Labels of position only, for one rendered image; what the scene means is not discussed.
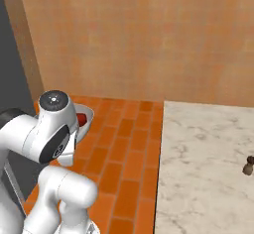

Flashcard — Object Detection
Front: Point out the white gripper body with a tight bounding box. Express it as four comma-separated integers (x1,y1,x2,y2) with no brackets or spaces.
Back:
57,124,80,169

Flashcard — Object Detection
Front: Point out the small brown mushroom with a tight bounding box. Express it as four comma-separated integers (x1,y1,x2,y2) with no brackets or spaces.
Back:
241,155,254,176

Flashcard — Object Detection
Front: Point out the red meat piece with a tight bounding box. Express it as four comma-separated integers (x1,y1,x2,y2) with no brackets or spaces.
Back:
76,112,88,129

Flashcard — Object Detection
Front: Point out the white food container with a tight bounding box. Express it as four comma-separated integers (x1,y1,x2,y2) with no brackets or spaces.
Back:
72,102,96,144

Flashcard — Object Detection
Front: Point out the dark grey fridge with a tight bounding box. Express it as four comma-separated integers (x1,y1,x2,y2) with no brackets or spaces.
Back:
0,0,46,216

